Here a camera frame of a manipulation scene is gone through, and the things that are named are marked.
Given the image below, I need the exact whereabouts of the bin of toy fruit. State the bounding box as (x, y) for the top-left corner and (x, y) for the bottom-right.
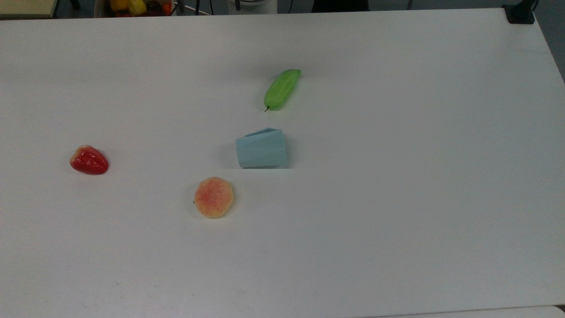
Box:
(94, 0), (178, 18)

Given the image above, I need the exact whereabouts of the red toy strawberry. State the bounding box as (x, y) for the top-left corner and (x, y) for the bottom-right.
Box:
(69, 145), (109, 176)

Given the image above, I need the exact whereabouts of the beige wooden table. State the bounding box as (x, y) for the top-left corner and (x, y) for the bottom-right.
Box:
(0, 0), (59, 19)

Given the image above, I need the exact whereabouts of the black camera stand base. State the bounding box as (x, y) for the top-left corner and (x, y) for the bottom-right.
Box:
(504, 0), (538, 25)

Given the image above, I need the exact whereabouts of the orange toy peach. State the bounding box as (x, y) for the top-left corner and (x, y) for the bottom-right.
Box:
(193, 177), (234, 219)

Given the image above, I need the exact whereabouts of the light blue faceted mug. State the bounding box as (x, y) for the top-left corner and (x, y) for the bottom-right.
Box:
(236, 128), (288, 169)

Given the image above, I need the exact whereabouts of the green toy cucumber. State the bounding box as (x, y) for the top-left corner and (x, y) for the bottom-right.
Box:
(264, 69), (302, 113)

